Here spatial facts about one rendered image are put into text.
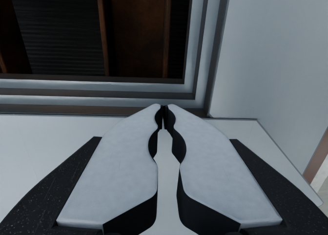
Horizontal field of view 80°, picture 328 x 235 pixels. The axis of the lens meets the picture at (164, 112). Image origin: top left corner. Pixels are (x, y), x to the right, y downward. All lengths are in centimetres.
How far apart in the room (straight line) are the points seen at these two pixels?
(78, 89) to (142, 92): 5
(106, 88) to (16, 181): 10
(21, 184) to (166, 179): 12
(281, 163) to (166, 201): 10
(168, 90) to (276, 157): 10
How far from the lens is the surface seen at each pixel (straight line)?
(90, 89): 16
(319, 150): 25
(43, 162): 18
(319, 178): 56
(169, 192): 18
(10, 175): 20
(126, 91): 16
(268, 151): 17
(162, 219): 21
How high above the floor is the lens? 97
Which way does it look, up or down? 61 degrees down
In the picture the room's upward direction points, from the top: 176 degrees clockwise
